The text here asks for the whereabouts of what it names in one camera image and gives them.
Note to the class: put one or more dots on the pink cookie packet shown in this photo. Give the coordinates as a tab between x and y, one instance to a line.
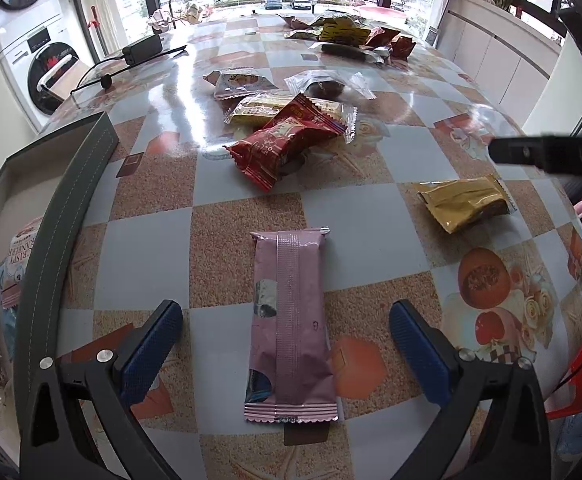
291	330

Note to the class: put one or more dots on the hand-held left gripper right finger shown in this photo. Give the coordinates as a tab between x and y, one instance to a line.
416	355

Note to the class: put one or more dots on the clear packet with dark cake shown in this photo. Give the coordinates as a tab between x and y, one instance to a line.
328	87

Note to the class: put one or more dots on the grey storage box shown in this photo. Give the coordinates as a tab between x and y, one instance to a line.
66	220

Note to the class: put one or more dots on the olive green foil bag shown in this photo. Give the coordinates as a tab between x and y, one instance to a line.
338	17

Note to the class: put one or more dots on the grey patterned board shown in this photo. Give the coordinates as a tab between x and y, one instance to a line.
431	35

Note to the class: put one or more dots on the dark parked car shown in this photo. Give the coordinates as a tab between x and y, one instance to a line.
301	2

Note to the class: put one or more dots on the white chair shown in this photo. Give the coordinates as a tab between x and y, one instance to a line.
61	77

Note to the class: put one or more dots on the yellow green snack packet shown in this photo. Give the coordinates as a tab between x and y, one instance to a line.
303	35

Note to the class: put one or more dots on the long dark snack packet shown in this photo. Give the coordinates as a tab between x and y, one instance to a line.
351	51

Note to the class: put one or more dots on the white packet with pink edge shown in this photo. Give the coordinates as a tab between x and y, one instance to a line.
23	247

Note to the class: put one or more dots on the yellow printed snack packet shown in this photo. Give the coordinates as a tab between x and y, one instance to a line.
343	34

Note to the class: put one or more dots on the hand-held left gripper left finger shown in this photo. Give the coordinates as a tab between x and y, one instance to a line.
151	352

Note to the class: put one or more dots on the pink plastic basin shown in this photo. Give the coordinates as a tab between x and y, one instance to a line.
378	11

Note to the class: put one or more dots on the checkered printed tablecloth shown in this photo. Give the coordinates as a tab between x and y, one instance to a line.
371	260

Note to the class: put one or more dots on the small brown snack packet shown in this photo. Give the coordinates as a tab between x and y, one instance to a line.
296	22

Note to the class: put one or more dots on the gold foil snack packet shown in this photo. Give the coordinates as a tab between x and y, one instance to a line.
463	202

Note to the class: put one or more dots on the yellow cake packet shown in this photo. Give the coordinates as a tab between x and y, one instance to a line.
258	110

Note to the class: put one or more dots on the white cabinet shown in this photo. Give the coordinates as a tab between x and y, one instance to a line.
496	55

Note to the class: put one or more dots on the white washing machine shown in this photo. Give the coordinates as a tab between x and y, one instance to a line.
46	70

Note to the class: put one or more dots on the silver snack packet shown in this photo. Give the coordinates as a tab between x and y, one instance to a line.
236	82

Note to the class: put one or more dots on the blue snack packet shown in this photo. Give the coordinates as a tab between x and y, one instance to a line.
8	327

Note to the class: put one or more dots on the blue grey parked car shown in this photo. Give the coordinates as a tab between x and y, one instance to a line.
273	1

